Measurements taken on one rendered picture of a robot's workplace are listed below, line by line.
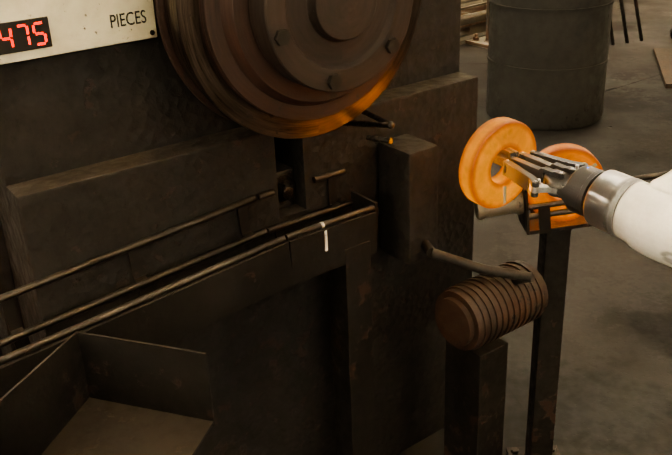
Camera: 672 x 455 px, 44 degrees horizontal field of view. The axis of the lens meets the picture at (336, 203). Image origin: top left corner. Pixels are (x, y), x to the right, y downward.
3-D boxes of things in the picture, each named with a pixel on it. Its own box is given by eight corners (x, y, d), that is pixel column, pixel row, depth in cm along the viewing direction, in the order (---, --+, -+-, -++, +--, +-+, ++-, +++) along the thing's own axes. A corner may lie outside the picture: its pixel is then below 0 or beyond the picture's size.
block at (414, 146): (375, 249, 171) (373, 139, 162) (404, 238, 176) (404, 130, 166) (409, 268, 163) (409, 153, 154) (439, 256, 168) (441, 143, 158)
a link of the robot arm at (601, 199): (645, 228, 125) (612, 214, 129) (655, 173, 121) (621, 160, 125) (607, 246, 120) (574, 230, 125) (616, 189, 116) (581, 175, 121)
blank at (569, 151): (548, 229, 169) (553, 236, 166) (506, 174, 164) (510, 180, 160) (614, 184, 165) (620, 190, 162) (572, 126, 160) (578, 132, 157)
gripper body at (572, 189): (577, 226, 124) (530, 204, 131) (613, 211, 129) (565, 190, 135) (583, 180, 121) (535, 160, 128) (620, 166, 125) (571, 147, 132)
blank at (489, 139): (456, 131, 134) (471, 137, 132) (524, 104, 142) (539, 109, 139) (457, 215, 142) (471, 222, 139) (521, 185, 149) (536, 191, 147)
